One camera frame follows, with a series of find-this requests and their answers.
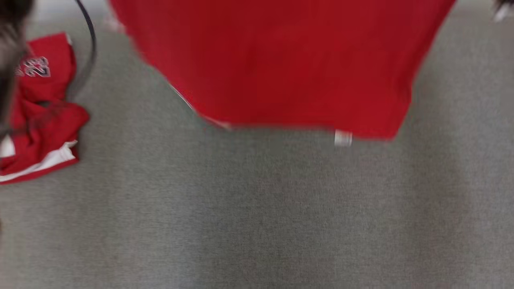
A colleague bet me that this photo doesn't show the red jersey with white panels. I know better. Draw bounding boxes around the red jersey with white panels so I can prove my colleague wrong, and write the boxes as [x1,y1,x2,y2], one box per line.
[105,0,459,147]

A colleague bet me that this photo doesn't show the red shorts with number print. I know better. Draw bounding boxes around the red shorts with number print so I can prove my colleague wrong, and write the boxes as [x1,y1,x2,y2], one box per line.
[0,32,91,185]

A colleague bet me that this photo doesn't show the thin black cable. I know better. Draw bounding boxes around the thin black cable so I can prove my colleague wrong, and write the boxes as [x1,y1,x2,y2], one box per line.
[74,0,98,99]

